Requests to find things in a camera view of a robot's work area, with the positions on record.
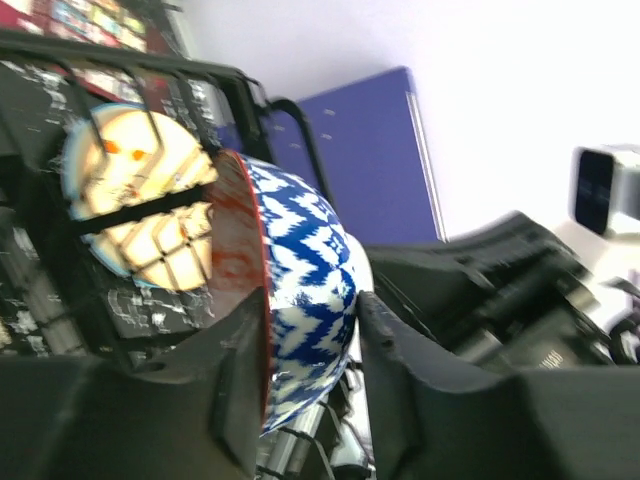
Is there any black wire dish rack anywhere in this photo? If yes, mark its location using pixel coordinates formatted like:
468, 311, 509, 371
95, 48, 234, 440
0, 29, 381, 480

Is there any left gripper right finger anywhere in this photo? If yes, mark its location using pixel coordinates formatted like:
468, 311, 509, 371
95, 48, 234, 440
357, 292, 639, 479

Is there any red card booklet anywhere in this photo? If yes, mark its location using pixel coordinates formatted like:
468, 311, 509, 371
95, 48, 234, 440
1, 1, 182, 111

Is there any blue patterned bowl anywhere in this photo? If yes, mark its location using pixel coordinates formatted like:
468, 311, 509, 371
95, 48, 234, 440
206, 149, 373, 433

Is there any white watermelon plate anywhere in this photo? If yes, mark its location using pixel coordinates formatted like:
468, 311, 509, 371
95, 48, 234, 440
60, 103, 140, 277

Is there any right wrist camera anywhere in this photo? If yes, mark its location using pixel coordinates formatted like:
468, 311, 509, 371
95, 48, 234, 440
572, 144, 639, 238

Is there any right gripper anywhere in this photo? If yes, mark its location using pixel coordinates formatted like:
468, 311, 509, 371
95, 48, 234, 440
365, 213, 612, 370

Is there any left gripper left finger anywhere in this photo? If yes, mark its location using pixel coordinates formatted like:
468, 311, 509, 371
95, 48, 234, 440
1, 289, 266, 479

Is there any purple binder right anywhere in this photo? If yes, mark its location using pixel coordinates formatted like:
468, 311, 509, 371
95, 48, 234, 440
219, 65, 448, 245

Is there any beige bird plate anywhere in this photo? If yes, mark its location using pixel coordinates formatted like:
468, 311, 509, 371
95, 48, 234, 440
80, 108, 217, 291

